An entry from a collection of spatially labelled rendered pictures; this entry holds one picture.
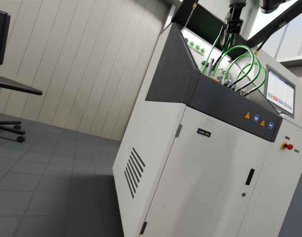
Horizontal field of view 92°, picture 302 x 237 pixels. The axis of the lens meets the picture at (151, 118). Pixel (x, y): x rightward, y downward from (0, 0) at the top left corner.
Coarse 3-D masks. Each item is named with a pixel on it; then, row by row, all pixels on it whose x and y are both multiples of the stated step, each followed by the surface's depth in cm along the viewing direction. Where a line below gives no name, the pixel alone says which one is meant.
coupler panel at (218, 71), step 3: (219, 66) 132; (222, 66) 134; (219, 69) 131; (225, 69) 135; (216, 72) 132; (219, 72) 134; (222, 72) 134; (225, 72) 136; (216, 75) 133; (222, 78) 135
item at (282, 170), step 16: (256, 48) 121; (240, 64) 131; (272, 64) 128; (256, 80) 116; (288, 128) 91; (272, 160) 90; (288, 160) 96; (272, 176) 92; (288, 176) 98; (256, 192) 89; (272, 192) 94; (288, 192) 100; (256, 208) 91; (272, 208) 97; (256, 224) 93; (272, 224) 99
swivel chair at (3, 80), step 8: (0, 16) 108; (8, 16) 110; (0, 24) 109; (8, 24) 111; (0, 32) 110; (0, 40) 111; (0, 48) 112; (0, 56) 114; (0, 64) 116; (0, 80) 119; (8, 80) 141; (0, 88) 138; (8, 88) 125; (16, 88) 131; (24, 88) 138; (32, 88) 148; (0, 128) 140; (8, 128) 141; (16, 128) 168
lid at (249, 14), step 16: (192, 0) 102; (208, 0) 102; (224, 0) 101; (256, 0) 98; (176, 16) 112; (192, 16) 110; (208, 16) 109; (224, 16) 109; (240, 16) 108; (256, 16) 107; (272, 16) 105; (288, 16) 103; (208, 32) 119; (240, 32) 118; (256, 32) 116; (240, 48) 128
